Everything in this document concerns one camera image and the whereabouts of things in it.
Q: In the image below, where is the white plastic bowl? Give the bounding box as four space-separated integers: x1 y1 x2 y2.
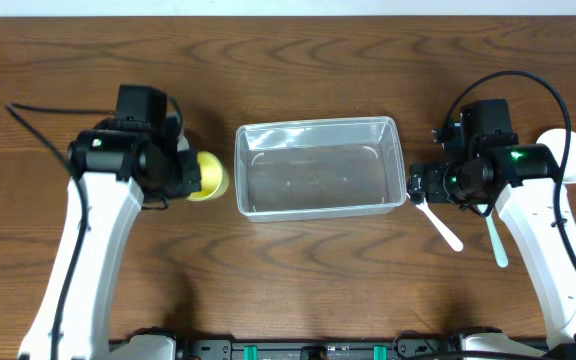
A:
537 129 576 184

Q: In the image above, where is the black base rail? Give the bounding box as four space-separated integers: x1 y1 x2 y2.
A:
107 329 549 360

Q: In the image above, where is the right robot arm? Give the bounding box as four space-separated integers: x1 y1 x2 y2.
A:
407 99 576 359

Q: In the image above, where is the clear plastic container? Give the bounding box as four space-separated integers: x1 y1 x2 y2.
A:
234 116 406 222

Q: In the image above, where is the right black cable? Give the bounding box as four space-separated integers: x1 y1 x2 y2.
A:
441 69 576 331

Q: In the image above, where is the yellow plastic cup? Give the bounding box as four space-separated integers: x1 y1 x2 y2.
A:
187 151 230 202

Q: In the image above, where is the pale green plastic spoon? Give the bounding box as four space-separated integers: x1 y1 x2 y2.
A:
485 213 509 268

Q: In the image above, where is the left black cable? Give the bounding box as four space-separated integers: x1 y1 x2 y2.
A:
5 102 119 360

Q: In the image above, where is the black cable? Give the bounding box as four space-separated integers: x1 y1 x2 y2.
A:
5 102 119 360
441 69 576 331

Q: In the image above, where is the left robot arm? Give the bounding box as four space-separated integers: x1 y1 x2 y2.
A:
18 85 202 359

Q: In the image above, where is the white plastic fork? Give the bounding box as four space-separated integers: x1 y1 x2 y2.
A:
408 193 464 252

